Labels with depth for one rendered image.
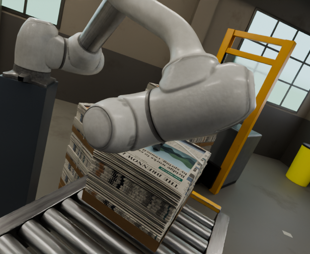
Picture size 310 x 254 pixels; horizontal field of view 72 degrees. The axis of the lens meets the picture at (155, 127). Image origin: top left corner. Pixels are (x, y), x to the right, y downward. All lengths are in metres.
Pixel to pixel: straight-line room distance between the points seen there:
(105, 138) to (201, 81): 0.17
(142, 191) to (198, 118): 0.34
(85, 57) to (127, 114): 0.78
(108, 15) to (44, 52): 0.35
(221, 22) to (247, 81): 4.01
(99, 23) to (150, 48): 3.04
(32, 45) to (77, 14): 2.94
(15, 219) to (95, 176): 0.22
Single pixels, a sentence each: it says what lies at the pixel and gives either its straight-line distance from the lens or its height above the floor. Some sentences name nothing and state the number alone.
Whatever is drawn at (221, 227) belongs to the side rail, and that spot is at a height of 0.80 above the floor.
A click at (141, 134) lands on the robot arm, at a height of 1.18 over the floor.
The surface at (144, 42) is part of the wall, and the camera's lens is 3.97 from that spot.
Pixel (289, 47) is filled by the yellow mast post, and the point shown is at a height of 1.79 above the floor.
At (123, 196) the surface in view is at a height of 0.91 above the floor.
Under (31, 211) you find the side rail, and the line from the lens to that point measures 0.73.
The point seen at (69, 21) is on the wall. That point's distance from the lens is 4.04.
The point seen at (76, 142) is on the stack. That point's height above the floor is 0.56.
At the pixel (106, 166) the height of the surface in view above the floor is 0.97.
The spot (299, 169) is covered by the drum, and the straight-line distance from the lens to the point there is 4.81.
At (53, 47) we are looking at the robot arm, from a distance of 1.12.
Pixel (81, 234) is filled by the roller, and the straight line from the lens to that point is 0.68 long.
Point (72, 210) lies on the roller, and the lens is 0.75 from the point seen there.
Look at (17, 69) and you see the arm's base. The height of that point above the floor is 1.04.
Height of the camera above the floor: 1.31
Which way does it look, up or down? 18 degrees down
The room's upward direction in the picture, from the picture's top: 20 degrees clockwise
